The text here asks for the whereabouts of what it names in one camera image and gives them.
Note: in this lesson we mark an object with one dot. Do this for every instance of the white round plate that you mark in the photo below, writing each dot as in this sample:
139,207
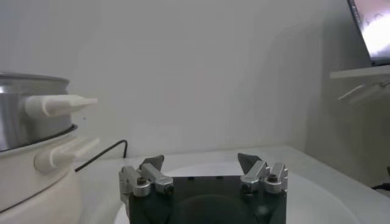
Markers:
320,204

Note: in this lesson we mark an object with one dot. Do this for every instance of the cream electric cooker pot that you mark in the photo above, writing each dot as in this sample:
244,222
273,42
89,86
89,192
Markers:
30,188

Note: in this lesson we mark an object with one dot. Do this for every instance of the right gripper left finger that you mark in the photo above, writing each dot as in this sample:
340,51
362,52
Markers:
152,179

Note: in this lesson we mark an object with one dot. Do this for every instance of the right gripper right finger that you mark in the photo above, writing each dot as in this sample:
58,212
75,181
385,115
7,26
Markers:
262,179

